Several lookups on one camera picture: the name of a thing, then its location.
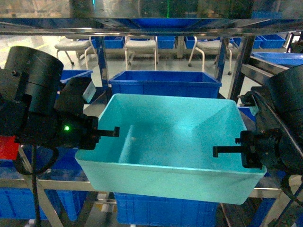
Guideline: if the grey chair right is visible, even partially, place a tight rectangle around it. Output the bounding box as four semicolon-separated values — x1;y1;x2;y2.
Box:
188;36;234;75

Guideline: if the blue bin behind turquoise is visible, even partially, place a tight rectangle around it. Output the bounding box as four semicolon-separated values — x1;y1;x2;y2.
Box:
109;70;222;98

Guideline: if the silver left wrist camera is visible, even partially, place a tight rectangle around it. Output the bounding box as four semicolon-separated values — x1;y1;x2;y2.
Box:
82;81;97;103

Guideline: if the turquoise plastic bin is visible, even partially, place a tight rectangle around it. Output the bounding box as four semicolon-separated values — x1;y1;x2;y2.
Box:
75;94;267;204

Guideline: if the grey chair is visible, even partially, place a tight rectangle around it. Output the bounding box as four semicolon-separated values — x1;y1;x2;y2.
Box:
124;35;158;70
54;36;98;70
188;36;234;75

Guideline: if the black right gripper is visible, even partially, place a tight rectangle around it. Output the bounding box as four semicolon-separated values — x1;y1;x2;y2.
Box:
213;129;283;169

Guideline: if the blue bin left shelf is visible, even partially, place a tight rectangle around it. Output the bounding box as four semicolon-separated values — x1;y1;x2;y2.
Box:
57;70;93;96

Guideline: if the blue bin lower centre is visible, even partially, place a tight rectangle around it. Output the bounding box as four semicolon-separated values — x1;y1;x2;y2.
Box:
114;192;218;227

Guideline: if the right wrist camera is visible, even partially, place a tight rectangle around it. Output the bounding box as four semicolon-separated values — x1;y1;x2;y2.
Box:
238;91;259;116

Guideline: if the blue bin right shelf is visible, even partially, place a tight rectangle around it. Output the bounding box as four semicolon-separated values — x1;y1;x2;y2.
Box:
238;106;256;122

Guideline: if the steel shelf frame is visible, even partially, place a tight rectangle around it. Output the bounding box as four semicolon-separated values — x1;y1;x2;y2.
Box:
0;16;303;227

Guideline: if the grey chair centre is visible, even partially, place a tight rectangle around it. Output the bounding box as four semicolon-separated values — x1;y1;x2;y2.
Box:
124;35;158;70

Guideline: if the grey chair left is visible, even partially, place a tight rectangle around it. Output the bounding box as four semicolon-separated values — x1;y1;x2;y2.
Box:
54;36;98;70

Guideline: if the blue bin shelf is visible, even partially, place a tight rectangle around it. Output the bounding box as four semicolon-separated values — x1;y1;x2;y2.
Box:
57;70;93;96
238;106;256;122

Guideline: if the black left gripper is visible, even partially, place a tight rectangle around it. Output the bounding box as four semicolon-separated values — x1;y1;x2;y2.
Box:
53;93;120;148

